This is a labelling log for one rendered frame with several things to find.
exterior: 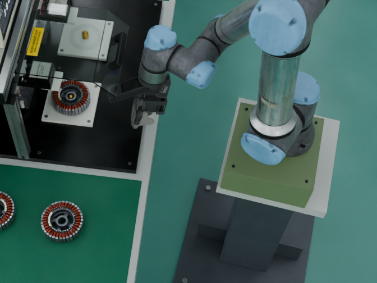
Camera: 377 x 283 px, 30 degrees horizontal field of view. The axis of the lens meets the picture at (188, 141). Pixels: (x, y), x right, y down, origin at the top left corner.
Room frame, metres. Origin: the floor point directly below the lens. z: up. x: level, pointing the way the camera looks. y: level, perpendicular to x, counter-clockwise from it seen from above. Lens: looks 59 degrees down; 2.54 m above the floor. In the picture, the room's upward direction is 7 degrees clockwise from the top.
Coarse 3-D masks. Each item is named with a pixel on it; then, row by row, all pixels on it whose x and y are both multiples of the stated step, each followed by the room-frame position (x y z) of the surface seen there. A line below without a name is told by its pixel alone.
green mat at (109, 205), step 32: (32, 192) 0.83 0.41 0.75; (64, 192) 0.84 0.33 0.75; (96, 192) 0.86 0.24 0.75; (128, 192) 0.87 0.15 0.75; (32, 224) 0.74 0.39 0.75; (96, 224) 0.76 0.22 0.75; (128, 224) 0.77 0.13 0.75; (0, 256) 0.63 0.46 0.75; (32, 256) 0.65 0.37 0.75; (64, 256) 0.66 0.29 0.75; (96, 256) 0.67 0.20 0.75; (128, 256) 0.68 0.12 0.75
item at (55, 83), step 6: (24, 78) 1.11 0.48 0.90; (30, 78) 1.09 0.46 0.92; (36, 78) 1.10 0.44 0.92; (42, 78) 1.10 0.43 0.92; (48, 78) 1.10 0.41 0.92; (54, 78) 1.13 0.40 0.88; (24, 84) 1.09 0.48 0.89; (30, 84) 1.09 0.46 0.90; (36, 84) 1.09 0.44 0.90; (42, 84) 1.09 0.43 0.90; (48, 84) 1.09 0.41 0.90; (54, 84) 1.11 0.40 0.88; (60, 84) 1.11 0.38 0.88; (54, 90) 1.10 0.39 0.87
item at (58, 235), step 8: (48, 208) 0.77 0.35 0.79; (56, 208) 0.78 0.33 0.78; (64, 208) 0.78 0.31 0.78; (72, 208) 0.78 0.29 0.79; (48, 216) 0.75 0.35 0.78; (64, 216) 0.76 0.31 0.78; (72, 216) 0.76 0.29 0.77; (80, 216) 0.76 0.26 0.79; (48, 224) 0.73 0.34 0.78; (56, 224) 0.74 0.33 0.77; (64, 224) 0.74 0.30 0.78; (72, 224) 0.74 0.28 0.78; (80, 224) 0.74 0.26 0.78; (48, 232) 0.70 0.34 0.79; (56, 232) 0.71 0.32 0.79; (64, 232) 0.71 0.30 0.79; (72, 232) 0.71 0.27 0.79; (80, 232) 0.73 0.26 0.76; (56, 240) 0.69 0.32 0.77; (64, 240) 0.69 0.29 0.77
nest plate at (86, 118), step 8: (88, 88) 1.18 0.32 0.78; (96, 88) 1.18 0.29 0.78; (48, 96) 1.13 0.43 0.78; (96, 96) 1.15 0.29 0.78; (48, 104) 1.10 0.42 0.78; (96, 104) 1.13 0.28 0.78; (48, 112) 1.08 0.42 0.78; (56, 112) 1.08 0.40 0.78; (88, 112) 1.09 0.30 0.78; (48, 120) 1.05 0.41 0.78; (56, 120) 1.05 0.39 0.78; (64, 120) 1.06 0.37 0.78; (72, 120) 1.06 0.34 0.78; (80, 120) 1.06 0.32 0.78; (88, 120) 1.07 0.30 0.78
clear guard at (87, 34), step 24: (48, 24) 1.18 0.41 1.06; (72, 24) 1.19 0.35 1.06; (96, 24) 1.20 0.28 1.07; (120, 24) 1.23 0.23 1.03; (24, 48) 1.09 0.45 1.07; (48, 48) 1.10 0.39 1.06; (72, 48) 1.11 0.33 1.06; (96, 48) 1.12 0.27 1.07; (24, 72) 1.01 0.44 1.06; (48, 72) 1.02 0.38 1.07; (72, 72) 1.03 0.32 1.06; (96, 72) 1.04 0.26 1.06; (120, 72) 1.09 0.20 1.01
